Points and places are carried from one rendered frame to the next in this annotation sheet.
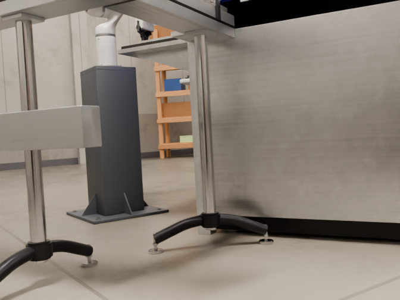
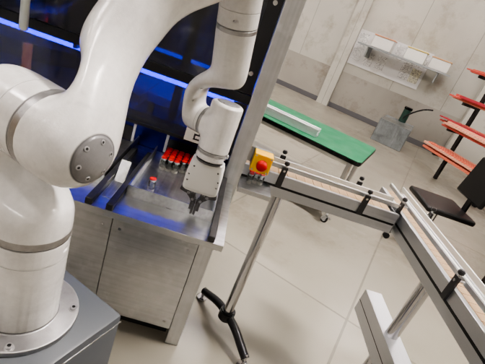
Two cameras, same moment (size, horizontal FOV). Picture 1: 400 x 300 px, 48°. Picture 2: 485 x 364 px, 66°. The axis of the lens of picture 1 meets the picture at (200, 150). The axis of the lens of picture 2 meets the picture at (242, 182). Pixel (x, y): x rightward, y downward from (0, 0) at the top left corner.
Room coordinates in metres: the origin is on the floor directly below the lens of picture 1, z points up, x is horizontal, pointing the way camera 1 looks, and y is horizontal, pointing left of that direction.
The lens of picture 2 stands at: (2.72, 1.07, 1.46)
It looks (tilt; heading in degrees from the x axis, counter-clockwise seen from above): 24 degrees down; 235
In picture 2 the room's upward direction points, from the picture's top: 21 degrees clockwise
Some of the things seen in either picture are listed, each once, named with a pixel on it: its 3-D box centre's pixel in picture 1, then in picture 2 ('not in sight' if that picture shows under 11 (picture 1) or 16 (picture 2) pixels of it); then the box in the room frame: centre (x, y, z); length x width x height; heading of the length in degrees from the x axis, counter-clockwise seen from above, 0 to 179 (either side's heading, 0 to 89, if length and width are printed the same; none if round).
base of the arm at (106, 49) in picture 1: (106, 53); (26, 271); (2.69, 0.52, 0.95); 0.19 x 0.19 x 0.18
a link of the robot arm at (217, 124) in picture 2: not in sight; (219, 125); (2.27, 0.24, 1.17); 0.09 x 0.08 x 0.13; 124
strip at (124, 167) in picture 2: not in sight; (117, 178); (2.46, 0.09, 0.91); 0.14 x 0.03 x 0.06; 62
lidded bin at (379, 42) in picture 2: not in sight; (383, 43); (-3.97, -5.37, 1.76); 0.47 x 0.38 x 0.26; 124
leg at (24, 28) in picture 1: (31, 140); (380, 350); (1.42, 0.53, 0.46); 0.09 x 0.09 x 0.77; 61
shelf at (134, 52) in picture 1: (195, 54); (126, 174); (2.41, 0.00, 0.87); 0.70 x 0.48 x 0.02; 151
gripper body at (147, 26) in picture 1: (143, 20); (205, 173); (2.27, 0.24, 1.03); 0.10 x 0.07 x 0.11; 151
